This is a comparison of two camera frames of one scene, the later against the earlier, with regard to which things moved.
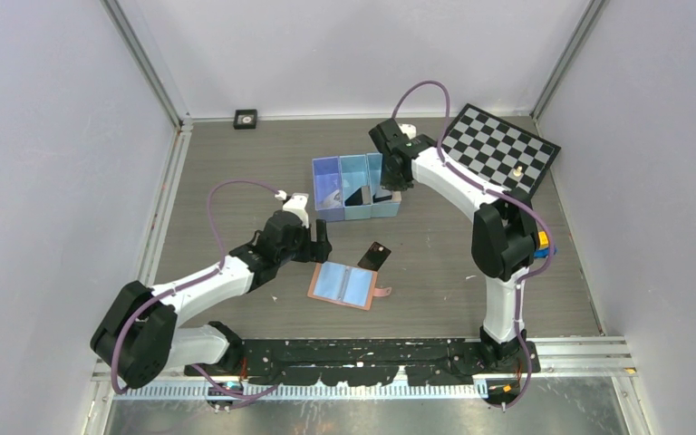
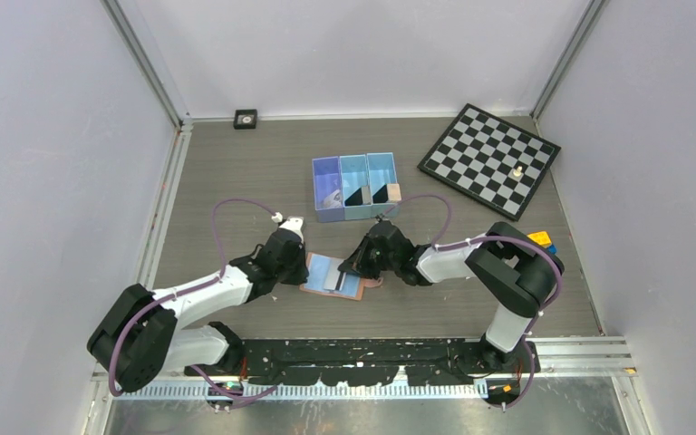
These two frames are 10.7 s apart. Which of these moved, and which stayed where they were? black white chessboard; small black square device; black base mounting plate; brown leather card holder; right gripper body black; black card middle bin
Moved: right gripper body black; brown leather card holder
Stayed: black base mounting plate; small black square device; black card middle bin; black white chessboard
